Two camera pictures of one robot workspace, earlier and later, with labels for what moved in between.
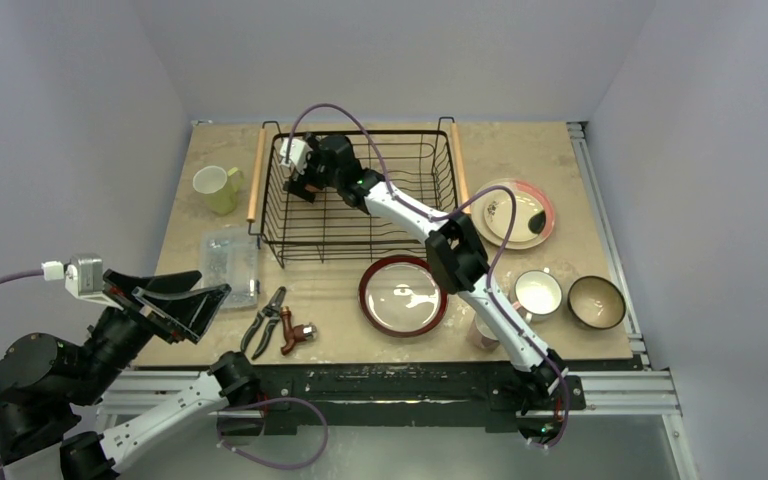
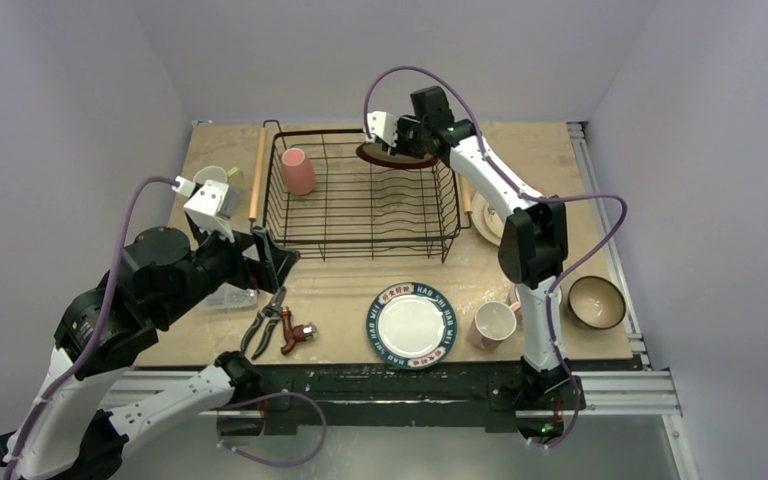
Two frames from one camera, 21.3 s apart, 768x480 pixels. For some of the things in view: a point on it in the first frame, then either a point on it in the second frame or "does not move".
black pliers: (272, 313) does not move
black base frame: (389, 402) does not move
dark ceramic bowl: (596, 302) does not move
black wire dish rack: (429, 165) does not move
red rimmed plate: (403, 297) → (374, 154)
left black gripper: (186, 314) → (274, 262)
